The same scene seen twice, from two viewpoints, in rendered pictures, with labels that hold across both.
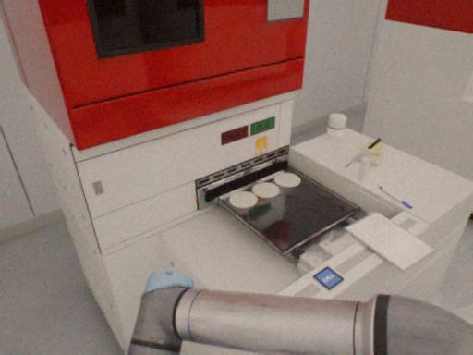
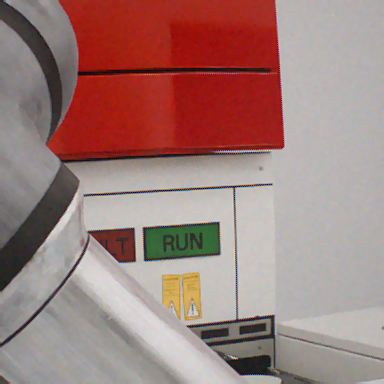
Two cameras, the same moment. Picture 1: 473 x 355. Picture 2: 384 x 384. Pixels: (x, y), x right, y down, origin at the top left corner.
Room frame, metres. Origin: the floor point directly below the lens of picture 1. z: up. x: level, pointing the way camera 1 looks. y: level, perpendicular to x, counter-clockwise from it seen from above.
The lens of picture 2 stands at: (-0.39, -0.46, 1.26)
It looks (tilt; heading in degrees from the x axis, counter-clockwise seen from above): 3 degrees down; 13
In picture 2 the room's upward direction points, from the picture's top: 2 degrees counter-clockwise
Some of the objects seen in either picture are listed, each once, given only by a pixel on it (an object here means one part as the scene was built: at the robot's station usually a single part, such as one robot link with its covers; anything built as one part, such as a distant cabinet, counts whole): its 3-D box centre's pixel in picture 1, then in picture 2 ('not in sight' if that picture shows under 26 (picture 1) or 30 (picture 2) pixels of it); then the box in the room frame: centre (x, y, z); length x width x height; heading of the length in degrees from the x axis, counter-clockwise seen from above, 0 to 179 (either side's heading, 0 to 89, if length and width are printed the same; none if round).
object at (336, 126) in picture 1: (336, 127); not in sight; (1.45, -0.41, 1.01); 0.07 x 0.07 x 0.10
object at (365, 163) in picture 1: (361, 161); not in sight; (1.11, -0.42, 1.03); 0.06 x 0.04 x 0.13; 37
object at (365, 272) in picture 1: (357, 274); not in sight; (0.72, -0.33, 0.89); 0.55 x 0.09 x 0.14; 127
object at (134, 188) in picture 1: (203, 164); (14, 307); (1.11, 0.13, 1.02); 0.82 x 0.03 x 0.40; 127
